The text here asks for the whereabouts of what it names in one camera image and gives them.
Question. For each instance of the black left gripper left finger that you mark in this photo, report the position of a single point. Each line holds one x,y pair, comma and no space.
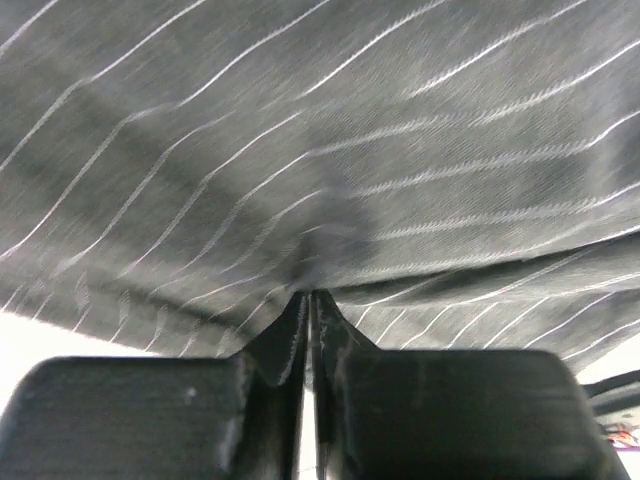
236,417

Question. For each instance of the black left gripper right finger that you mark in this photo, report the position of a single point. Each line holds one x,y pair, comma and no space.
447,414

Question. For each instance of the dark pinstriped long sleeve shirt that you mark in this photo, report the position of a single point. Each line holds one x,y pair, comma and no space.
456,174

